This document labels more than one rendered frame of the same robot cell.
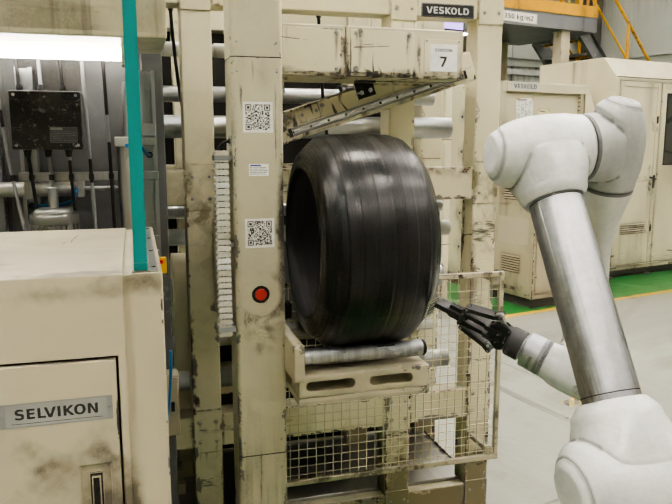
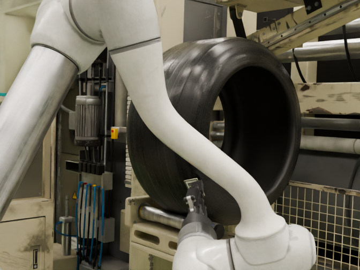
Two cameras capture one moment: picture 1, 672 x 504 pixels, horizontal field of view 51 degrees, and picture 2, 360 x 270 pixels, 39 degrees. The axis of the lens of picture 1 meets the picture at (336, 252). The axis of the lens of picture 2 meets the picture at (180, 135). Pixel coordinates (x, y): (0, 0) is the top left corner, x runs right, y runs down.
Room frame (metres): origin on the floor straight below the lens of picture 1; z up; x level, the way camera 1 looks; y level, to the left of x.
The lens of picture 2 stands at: (1.09, -1.45, 1.25)
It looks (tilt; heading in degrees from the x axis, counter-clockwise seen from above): 3 degrees down; 63
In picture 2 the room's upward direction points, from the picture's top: 2 degrees clockwise
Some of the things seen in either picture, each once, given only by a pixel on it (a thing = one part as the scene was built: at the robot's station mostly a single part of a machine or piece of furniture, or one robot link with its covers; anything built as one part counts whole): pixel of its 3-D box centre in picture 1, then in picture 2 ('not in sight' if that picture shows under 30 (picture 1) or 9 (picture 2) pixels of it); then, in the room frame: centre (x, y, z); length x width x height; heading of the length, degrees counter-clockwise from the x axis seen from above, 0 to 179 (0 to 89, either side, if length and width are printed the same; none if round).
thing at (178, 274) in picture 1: (183, 361); not in sight; (2.60, 0.59, 0.61); 0.33 x 0.06 x 0.86; 16
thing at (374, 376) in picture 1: (360, 375); (177, 241); (1.78, -0.07, 0.84); 0.36 x 0.09 x 0.06; 106
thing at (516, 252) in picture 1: (549, 231); not in sight; (6.39, -1.97, 0.62); 0.91 x 0.58 x 1.25; 119
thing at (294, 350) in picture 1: (284, 343); (172, 206); (1.87, 0.14, 0.90); 0.40 x 0.03 x 0.10; 16
